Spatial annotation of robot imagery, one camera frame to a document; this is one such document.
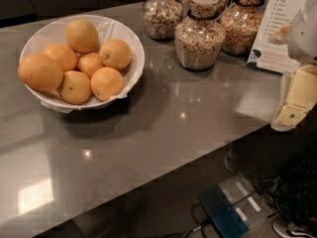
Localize bottom left orange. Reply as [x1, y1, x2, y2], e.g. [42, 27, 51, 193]
[57, 70, 91, 104]

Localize right orange in bowl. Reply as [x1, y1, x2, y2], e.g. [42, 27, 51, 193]
[99, 39, 133, 70]

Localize upper left orange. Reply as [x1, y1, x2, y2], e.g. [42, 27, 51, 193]
[41, 44, 77, 71]

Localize large far left orange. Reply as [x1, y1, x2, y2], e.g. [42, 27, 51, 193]
[18, 55, 63, 92]

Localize grey metal case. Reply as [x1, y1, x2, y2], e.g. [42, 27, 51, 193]
[219, 175, 272, 229]

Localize bottom right orange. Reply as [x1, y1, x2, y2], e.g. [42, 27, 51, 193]
[90, 67, 125, 101]

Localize middle glass cereal jar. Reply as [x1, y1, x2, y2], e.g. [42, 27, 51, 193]
[174, 0, 225, 71]

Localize black and white shoe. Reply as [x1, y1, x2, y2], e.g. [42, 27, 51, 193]
[272, 220, 317, 238]

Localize top orange in bowl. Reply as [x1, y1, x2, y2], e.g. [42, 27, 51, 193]
[64, 19, 99, 54]

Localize tangled black cables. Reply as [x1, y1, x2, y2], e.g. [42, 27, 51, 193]
[261, 139, 317, 230]

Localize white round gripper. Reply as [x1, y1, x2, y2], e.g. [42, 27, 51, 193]
[268, 0, 317, 132]

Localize right glass cereal jar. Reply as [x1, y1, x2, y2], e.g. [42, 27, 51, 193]
[220, 0, 264, 56]

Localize small centre orange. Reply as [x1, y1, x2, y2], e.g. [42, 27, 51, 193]
[77, 53, 103, 78]

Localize glass cereal jar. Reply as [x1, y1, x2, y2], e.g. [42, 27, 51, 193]
[143, 0, 183, 41]
[220, 0, 264, 56]
[174, 0, 225, 71]

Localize allergens information sign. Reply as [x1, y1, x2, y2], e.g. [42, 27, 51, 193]
[247, 0, 306, 73]

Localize white bowl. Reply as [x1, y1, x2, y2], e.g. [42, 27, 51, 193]
[20, 15, 145, 113]

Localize left glass cereal jar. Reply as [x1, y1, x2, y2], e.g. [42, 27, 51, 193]
[143, 0, 183, 41]

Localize blue box on floor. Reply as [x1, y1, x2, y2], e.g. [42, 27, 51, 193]
[198, 185, 249, 238]

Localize orange in bowl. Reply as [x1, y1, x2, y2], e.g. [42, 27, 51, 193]
[99, 39, 133, 70]
[64, 19, 99, 54]

